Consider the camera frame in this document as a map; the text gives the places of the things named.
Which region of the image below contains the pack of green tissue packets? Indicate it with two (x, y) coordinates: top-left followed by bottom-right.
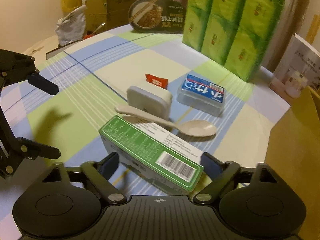
(182, 0), (285, 82)

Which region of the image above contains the blue label plastic box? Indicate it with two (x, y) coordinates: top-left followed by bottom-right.
(176, 74), (225, 117)

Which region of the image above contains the green medicine box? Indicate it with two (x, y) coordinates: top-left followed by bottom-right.
(99, 115), (205, 195)

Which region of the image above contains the beige plastic spoon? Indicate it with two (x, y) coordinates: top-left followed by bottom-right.
(114, 105), (217, 137)

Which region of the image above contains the black instant rice bowl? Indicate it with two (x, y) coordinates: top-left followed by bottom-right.
(129, 0), (188, 34)

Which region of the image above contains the small white plastic case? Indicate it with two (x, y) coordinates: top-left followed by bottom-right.
(126, 85), (173, 122)

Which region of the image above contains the white plastic bag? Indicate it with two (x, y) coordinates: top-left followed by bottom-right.
(55, 5), (87, 47)

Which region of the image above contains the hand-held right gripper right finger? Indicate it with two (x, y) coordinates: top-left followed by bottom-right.
(193, 152), (282, 205)

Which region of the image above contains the red snack packet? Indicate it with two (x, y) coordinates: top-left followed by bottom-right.
(144, 73), (169, 89)

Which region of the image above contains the large cardboard box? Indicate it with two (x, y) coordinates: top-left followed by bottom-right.
(264, 86), (320, 230)

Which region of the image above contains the checkered cloth desktop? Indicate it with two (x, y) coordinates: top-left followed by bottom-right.
(21, 24), (292, 198)

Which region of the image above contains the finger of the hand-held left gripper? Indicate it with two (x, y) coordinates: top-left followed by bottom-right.
(0, 102), (60, 179)
(0, 49), (59, 95)

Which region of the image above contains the white product box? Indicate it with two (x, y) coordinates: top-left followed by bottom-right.
(269, 33), (320, 103)

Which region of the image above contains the small white green box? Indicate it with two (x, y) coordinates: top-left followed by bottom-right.
(124, 116), (203, 162)

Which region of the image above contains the orange handled tool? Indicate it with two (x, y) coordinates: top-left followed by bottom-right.
(86, 22), (105, 37)

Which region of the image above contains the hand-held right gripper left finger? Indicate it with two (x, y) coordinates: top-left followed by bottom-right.
(41, 152), (128, 205)

